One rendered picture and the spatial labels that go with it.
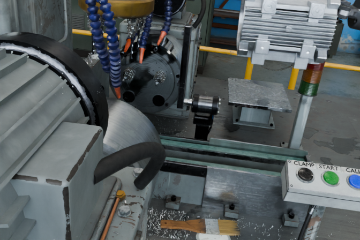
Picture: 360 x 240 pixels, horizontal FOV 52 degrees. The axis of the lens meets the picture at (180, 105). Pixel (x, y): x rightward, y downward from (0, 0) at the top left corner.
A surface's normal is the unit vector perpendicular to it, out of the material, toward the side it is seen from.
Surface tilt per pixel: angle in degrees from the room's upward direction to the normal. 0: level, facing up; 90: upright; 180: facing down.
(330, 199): 111
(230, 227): 2
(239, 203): 90
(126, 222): 0
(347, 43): 90
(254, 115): 90
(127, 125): 32
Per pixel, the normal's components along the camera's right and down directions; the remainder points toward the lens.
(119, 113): 0.44, -0.80
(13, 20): 0.99, 0.13
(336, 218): 0.09, -0.90
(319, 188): 0.04, -0.69
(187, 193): -0.11, 0.42
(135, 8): 0.59, 0.40
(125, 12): 0.36, 0.43
